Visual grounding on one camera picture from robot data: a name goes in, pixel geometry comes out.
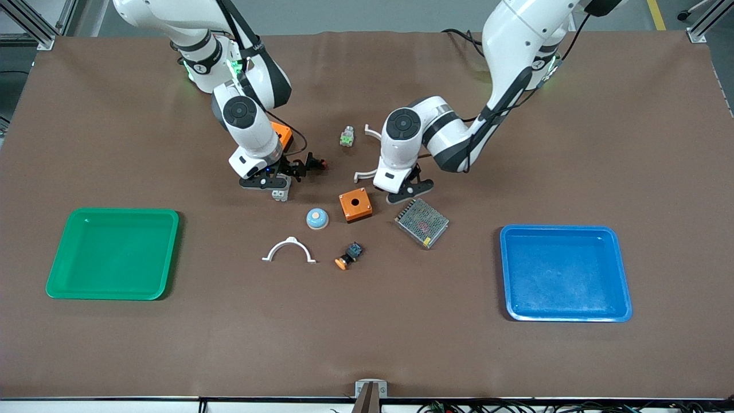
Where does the metal mesh power supply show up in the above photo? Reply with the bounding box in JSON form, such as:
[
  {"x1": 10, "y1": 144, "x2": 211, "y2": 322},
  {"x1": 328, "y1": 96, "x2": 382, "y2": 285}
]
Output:
[{"x1": 394, "y1": 198, "x2": 450, "y2": 250}]

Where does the silver right base connector plate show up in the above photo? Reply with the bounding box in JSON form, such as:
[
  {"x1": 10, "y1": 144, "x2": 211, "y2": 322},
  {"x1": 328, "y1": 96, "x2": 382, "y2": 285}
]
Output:
[{"x1": 227, "y1": 38, "x2": 248, "y2": 78}]

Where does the green plastic tray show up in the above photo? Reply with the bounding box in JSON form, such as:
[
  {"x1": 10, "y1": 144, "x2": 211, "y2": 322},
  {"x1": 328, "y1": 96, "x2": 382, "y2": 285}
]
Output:
[{"x1": 46, "y1": 208, "x2": 179, "y2": 301}]

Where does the blue plastic tray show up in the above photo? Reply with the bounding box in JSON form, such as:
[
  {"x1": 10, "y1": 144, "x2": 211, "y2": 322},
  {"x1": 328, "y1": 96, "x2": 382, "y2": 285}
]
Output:
[{"x1": 499, "y1": 225, "x2": 633, "y2": 322}]

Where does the large white curved bracket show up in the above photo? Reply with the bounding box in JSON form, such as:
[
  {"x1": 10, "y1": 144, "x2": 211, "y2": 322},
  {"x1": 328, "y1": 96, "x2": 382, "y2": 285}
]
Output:
[{"x1": 353, "y1": 124, "x2": 384, "y2": 184}]

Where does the small white curved bracket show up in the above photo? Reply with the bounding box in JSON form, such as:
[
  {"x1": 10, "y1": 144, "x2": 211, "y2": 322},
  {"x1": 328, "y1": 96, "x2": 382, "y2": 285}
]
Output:
[{"x1": 262, "y1": 236, "x2": 317, "y2": 264}]

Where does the orange mushroom button switch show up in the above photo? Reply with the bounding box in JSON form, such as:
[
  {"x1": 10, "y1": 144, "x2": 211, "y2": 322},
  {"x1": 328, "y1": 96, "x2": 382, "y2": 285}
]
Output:
[{"x1": 334, "y1": 241, "x2": 364, "y2": 271}]

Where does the black base cable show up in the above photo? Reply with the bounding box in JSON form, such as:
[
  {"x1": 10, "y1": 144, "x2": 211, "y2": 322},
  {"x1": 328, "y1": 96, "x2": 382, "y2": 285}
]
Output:
[{"x1": 442, "y1": 28, "x2": 487, "y2": 58}]

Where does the grey metal edge bracket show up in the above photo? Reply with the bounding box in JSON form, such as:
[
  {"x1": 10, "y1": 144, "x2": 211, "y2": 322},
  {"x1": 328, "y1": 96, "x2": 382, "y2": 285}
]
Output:
[{"x1": 355, "y1": 379, "x2": 388, "y2": 399}]

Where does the brown wedge post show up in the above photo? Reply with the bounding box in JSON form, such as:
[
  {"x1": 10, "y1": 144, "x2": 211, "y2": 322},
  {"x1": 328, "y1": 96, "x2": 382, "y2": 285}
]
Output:
[{"x1": 351, "y1": 382, "x2": 382, "y2": 413}]

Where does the aluminium frame profile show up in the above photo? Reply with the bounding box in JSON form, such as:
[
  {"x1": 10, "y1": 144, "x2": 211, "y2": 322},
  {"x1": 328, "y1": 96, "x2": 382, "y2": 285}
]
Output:
[
  {"x1": 678, "y1": 0, "x2": 727, "y2": 44},
  {"x1": 0, "y1": 0, "x2": 79, "y2": 51}
]

